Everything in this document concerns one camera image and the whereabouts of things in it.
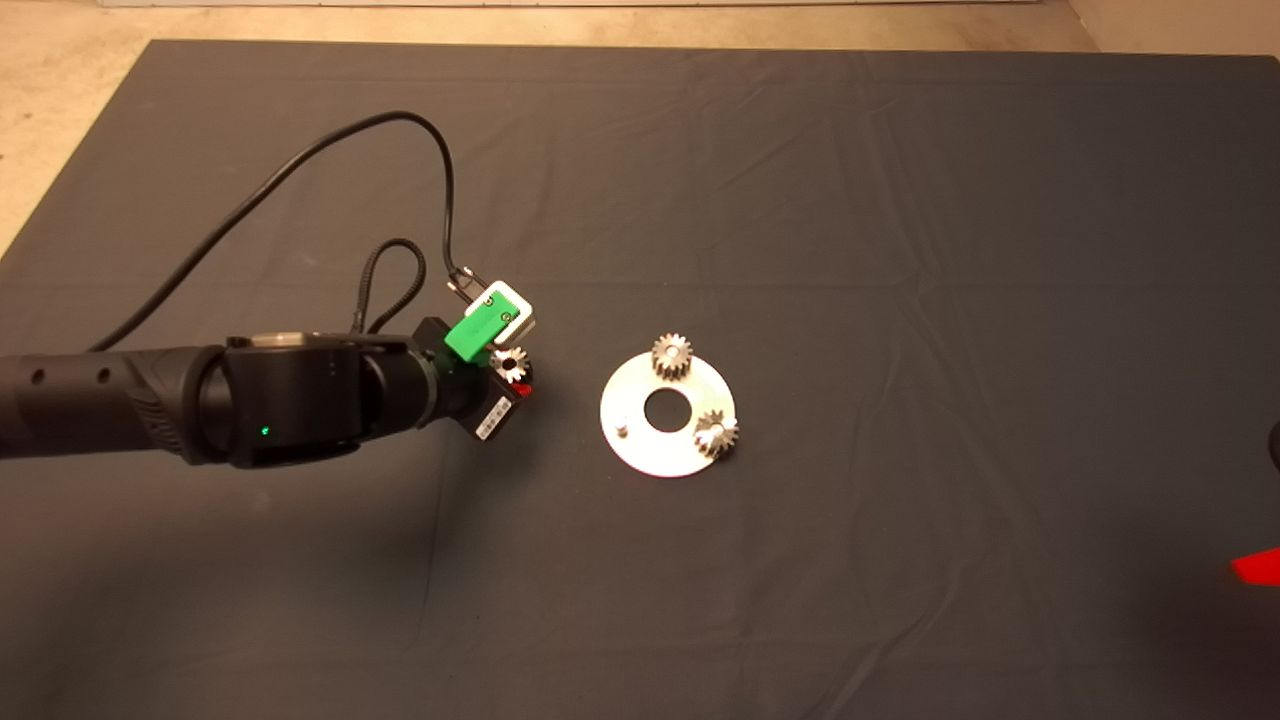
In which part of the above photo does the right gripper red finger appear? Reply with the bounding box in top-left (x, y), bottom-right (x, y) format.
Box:
top-left (1230, 548), bottom-right (1280, 589)

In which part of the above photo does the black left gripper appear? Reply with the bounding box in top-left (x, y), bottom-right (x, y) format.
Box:
top-left (416, 316), bottom-right (534, 444)

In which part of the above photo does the round metal carrier plate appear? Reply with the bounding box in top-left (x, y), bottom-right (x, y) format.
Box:
top-left (600, 350), bottom-right (738, 478)

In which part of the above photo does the dark grey table cloth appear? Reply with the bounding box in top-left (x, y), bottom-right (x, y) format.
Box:
top-left (0, 40), bottom-right (1280, 720)

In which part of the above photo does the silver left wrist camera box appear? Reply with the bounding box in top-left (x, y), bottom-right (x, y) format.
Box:
top-left (478, 282), bottom-right (536, 348)

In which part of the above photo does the green left camera mount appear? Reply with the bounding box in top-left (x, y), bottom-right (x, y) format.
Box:
top-left (444, 297), bottom-right (513, 363)

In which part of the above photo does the smooth black left camera cable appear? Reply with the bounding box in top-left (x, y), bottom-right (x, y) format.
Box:
top-left (90, 110), bottom-right (488, 353)

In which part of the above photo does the braided black left arm cable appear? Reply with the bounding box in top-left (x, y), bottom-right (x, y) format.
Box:
top-left (355, 237), bottom-right (428, 336)

